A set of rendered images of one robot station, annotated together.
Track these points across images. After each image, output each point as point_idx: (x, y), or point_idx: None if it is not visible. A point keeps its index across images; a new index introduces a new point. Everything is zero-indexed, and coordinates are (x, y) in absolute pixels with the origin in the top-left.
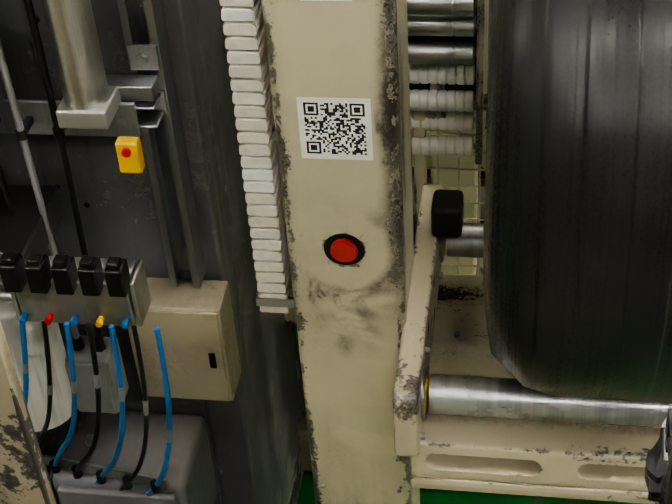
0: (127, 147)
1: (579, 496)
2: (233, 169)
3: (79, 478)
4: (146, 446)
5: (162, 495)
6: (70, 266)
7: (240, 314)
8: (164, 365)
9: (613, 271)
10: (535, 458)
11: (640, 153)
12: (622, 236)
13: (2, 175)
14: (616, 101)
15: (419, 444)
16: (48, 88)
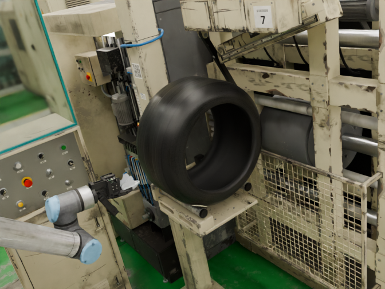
0: (138, 124)
1: (180, 223)
2: (193, 144)
3: (145, 198)
4: (147, 192)
5: (154, 207)
6: (131, 145)
7: None
8: (143, 172)
9: (142, 155)
10: (172, 209)
11: (145, 132)
12: (142, 148)
13: (136, 128)
14: (145, 121)
15: (156, 198)
16: (139, 112)
